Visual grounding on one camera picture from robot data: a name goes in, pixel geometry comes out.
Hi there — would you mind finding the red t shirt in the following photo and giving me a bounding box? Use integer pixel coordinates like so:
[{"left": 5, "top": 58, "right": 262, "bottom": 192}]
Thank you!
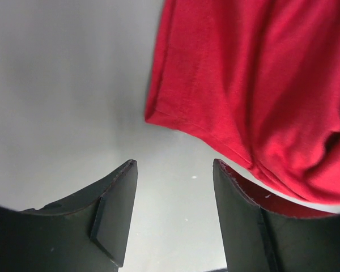
[{"left": 144, "top": 1, "right": 340, "bottom": 205}]

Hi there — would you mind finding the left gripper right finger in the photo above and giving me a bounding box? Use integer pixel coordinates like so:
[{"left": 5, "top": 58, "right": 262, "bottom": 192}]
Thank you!
[{"left": 213, "top": 159, "right": 340, "bottom": 271}]

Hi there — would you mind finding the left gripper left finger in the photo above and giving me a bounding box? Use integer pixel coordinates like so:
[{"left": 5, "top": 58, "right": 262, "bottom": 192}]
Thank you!
[{"left": 0, "top": 159, "right": 138, "bottom": 271}]

